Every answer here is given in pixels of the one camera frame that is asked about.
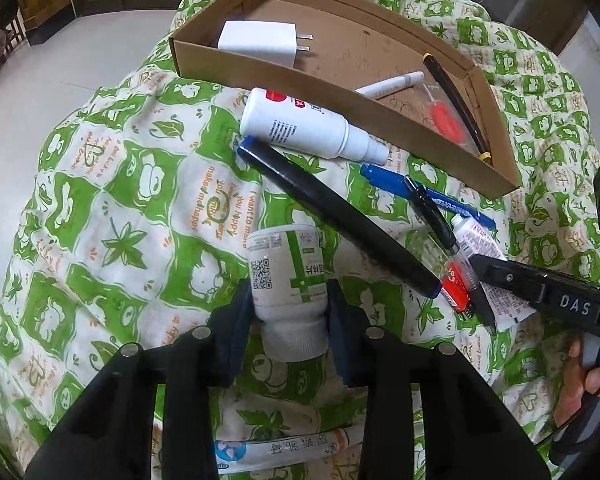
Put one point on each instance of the red cap clear pen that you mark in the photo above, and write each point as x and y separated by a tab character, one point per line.
455	292

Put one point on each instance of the black stick gold end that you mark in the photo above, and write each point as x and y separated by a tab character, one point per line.
446	84

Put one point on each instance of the black marker blue end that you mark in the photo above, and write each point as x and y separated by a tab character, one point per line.
341	216

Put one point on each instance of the white grey marker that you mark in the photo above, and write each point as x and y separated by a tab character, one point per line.
379	89

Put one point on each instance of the red number candle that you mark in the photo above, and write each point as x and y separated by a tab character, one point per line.
444	118

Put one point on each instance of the white usb charger plug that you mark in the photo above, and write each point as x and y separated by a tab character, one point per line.
273	42

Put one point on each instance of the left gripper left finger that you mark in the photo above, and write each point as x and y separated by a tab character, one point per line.
230	326

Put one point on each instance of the white spray bottle red label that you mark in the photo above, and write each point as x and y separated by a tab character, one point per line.
308	128

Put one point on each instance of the green white patterned cloth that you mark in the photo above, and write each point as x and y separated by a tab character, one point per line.
136	227

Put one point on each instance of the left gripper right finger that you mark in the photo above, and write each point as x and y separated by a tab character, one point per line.
351	348

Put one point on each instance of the person's right hand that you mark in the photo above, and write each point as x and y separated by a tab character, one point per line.
575	383

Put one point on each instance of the black clear gel pen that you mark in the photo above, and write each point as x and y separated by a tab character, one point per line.
428	210

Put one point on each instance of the white blue ointment tube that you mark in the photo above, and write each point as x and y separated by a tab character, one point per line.
233	457

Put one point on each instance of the white pill bottle green label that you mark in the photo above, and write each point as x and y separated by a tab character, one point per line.
289	292

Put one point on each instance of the brown cardboard tray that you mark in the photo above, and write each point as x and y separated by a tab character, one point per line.
355	43

